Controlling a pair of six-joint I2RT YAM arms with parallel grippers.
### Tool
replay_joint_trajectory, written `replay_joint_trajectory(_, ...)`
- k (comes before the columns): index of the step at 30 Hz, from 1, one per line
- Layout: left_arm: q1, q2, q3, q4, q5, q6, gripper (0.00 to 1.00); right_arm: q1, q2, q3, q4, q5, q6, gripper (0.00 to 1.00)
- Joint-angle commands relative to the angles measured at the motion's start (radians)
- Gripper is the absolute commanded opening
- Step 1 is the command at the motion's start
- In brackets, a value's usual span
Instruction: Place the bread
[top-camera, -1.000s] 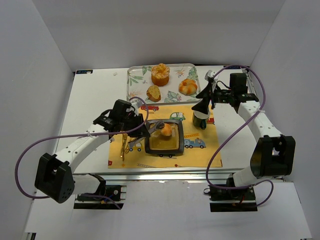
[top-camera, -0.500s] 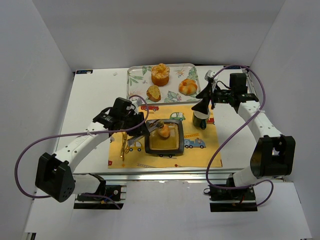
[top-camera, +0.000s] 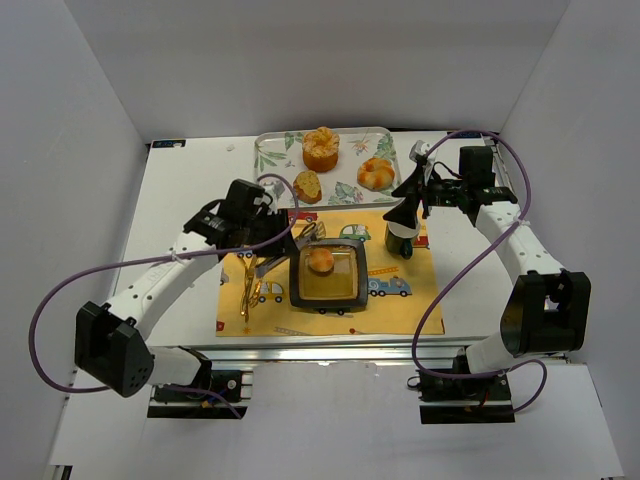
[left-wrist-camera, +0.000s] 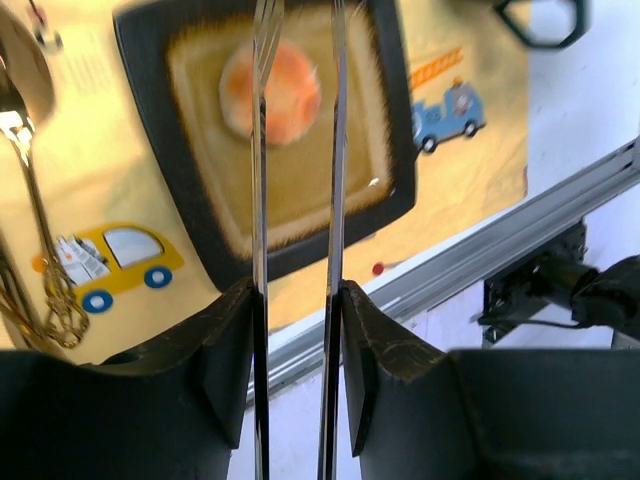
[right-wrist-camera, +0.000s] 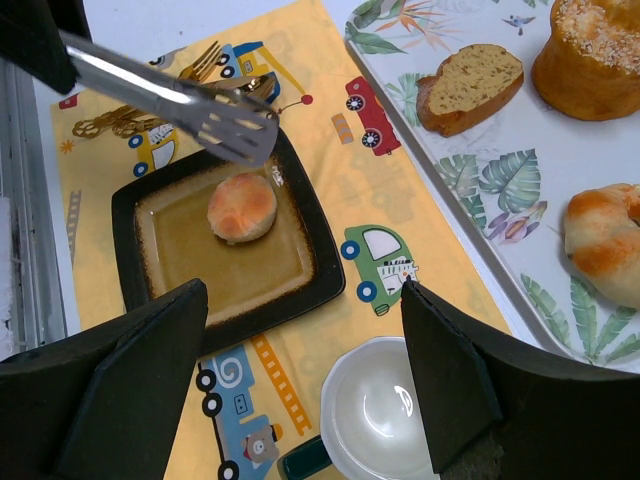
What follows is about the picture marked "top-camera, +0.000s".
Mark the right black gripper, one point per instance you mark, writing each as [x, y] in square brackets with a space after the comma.
[417, 187]

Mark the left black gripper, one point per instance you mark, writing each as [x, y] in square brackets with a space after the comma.
[279, 235]

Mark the small round bread roll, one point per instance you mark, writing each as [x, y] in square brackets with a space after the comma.
[320, 260]

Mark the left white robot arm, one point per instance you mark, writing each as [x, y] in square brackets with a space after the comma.
[111, 338]

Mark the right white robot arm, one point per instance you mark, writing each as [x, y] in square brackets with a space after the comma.
[547, 310]

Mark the herb bread slice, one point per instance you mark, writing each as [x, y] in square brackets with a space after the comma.
[307, 187]

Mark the green mug white inside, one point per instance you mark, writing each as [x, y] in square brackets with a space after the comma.
[399, 239]

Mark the gold fork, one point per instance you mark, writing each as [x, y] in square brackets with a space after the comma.
[246, 290]

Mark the gold spoon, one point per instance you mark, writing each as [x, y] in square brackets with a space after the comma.
[255, 283]

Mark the square black brown plate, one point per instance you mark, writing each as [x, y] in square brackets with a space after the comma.
[343, 289]

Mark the floral white serving tray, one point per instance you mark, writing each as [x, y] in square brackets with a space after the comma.
[281, 153]

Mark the tall sugared brioche cake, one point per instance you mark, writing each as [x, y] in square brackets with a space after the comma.
[320, 149]

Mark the aluminium table frame rail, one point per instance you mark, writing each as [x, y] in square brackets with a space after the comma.
[366, 352]

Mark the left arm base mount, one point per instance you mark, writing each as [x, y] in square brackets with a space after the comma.
[226, 396]

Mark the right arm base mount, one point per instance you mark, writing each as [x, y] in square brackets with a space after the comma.
[460, 402]

